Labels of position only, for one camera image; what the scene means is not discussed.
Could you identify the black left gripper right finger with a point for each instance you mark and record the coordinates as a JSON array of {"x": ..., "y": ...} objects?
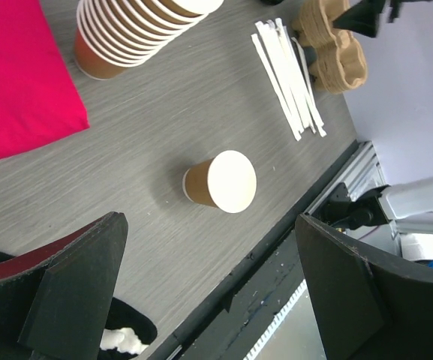
[{"x": 368, "y": 303}]

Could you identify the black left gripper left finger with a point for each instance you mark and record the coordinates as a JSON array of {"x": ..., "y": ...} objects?
[{"x": 91, "y": 256}]

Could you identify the brown paper coffee cup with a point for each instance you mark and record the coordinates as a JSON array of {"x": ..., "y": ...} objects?
[{"x": 227, "y": 182}]

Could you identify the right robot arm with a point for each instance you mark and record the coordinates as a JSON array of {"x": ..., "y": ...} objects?
[{"x": 364, "y": 17}]

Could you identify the pink folded cloth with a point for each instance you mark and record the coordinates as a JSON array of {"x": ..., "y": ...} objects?
[{"x": 39, "y": 103}]

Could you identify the brown pulp cup carrier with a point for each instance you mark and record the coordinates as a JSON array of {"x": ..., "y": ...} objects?
[{"x": 340, "y": 65}]

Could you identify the white wrapped straw bundle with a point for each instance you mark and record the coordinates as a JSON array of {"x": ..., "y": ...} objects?
[{"x": 284, "y": 61}]

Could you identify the stack of brown paper cups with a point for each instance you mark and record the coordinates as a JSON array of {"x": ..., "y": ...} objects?
[{"x": 113, "y": 36}]

